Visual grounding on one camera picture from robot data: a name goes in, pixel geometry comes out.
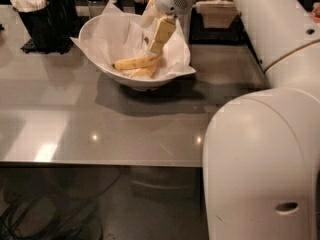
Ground black stirrer cup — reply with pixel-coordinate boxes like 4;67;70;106
134;0;147;15

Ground black floor cables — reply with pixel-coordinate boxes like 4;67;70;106
0;167;124;240

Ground black cutlery holder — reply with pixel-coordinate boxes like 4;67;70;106
13;0;78;52

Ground white ceramic bowl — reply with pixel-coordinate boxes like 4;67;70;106
76;13;192;92

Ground black napkin holder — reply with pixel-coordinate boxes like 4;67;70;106
189;6;244;44

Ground yellow banana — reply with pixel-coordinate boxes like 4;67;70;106
113;55;162;70
123;65;156;78

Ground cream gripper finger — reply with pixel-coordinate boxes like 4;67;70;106
149;16;176;54
140;0;161;28

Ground brown paper napkins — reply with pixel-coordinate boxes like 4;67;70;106
195;0;237;29

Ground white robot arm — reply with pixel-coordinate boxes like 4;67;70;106
202;0;320;240

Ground white paper liner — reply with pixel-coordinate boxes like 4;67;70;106
69;2;197;82

